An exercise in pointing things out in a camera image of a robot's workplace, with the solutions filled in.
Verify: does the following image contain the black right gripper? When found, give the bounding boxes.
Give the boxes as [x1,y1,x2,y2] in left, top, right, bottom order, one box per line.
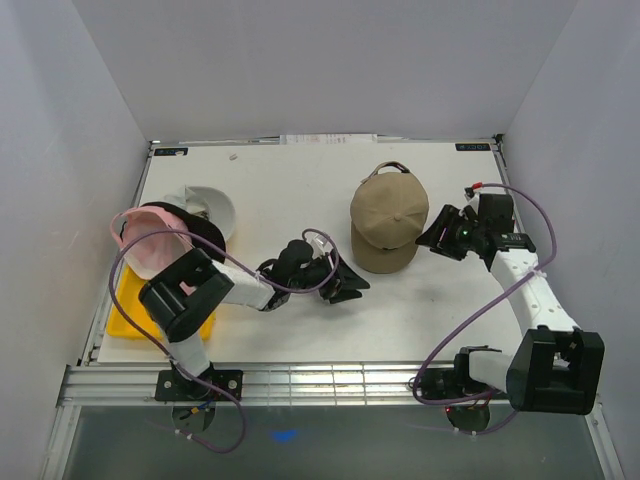
[414,204,485,261]

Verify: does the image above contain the beige cap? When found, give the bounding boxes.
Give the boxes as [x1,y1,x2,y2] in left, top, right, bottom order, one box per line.
[350,161,430,274]

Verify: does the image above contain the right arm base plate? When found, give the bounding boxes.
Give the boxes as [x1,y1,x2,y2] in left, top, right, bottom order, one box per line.
[407,368,507,403]

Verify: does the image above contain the black logo sticker right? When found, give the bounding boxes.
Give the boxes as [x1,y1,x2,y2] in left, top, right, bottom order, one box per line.
[455,143,491,152]

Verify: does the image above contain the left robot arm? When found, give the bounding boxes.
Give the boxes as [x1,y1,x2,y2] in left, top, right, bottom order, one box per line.
[138,239,370,400]

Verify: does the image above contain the aluminium table frame rail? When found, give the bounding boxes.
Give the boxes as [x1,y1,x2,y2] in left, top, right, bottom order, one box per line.
[57,362,418,407]

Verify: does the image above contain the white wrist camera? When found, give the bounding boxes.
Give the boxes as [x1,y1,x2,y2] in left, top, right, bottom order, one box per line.
[307,234,333,258]
[464,182,484,207]

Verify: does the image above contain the yellow tray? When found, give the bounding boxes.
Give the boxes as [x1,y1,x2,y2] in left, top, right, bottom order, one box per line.
[106,264,217,342]

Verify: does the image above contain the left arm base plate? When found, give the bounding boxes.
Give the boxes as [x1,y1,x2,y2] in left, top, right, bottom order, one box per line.
[153,369,243,402]

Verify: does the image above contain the paper sheet at back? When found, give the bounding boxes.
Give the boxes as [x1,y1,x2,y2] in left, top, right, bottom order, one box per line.
[279,133,378,145]

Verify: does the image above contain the pink cap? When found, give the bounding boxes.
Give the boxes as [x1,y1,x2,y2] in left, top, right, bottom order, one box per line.
[110,206,193,280]

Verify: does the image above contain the white cap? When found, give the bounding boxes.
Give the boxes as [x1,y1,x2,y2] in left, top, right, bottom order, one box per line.
[161,185,236,241]

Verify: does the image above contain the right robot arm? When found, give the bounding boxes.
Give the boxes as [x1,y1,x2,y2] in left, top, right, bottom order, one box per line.
[412,183,605,415]

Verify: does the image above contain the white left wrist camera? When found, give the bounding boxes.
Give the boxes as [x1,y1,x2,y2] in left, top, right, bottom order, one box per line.
[307,234,333,258]

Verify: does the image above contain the black logo sticker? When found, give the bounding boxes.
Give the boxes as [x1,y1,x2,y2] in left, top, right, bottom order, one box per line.
[455,143,491,152]
[153,147,189,157]

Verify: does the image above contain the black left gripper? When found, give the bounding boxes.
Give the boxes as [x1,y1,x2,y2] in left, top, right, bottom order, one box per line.
[288,248,369,304]

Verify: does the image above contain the black logo sticker left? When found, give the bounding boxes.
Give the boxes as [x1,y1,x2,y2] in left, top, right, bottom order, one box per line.
[153,147,189,157]

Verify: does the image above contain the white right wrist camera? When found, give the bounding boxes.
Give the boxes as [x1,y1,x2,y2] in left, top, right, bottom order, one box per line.
[464,182,484,207]

